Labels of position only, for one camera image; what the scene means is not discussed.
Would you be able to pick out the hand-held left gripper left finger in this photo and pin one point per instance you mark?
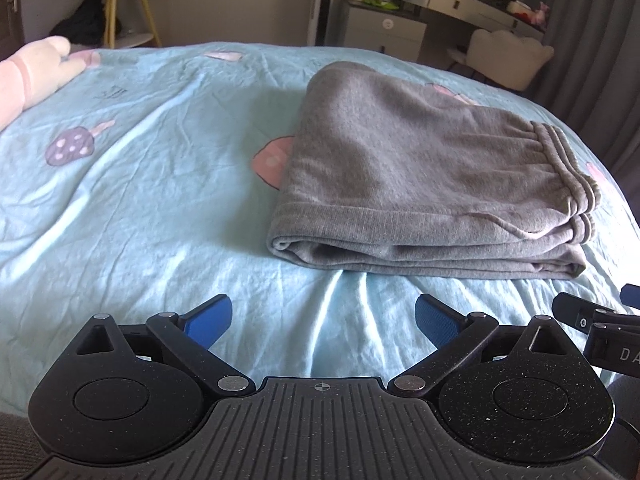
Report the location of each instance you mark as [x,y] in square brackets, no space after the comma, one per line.
[207,320]

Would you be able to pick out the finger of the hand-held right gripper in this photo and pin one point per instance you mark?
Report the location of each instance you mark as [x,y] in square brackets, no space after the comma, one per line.
[631,295]
[575,312]

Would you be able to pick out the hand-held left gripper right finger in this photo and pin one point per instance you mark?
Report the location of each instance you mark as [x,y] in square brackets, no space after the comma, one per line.
[437,320]

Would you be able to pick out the grey pants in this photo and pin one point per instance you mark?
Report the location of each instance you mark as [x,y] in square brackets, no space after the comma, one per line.
[400,160]

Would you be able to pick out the light blue printed bed sheet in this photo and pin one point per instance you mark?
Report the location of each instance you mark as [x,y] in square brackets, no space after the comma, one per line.
[150,185]

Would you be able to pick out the grey curtain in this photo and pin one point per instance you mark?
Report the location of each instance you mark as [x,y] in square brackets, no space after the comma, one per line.
[590,60]

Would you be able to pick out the white upholstered chair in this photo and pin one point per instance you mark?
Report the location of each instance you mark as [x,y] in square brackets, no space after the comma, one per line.
[510,57]

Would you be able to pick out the round side table yellow legs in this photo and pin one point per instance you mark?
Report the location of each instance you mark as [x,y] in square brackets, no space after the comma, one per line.
[127,40]

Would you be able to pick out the white nightstand cabinet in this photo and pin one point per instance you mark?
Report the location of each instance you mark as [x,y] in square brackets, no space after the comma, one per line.
[385,30]

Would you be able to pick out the pink plush toy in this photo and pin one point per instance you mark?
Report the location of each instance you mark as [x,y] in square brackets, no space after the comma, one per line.
[30,75]

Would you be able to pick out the green tray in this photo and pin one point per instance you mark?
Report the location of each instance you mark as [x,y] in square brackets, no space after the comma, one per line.
[380,4]

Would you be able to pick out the dark cloth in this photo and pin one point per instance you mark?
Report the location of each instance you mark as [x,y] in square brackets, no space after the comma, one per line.
[85,22]

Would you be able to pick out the slim white tower fan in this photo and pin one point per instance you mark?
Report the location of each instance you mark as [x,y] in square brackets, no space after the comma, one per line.
[320,5]

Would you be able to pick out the brown wooden door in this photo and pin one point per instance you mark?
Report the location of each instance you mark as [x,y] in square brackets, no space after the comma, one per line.
[10,5]

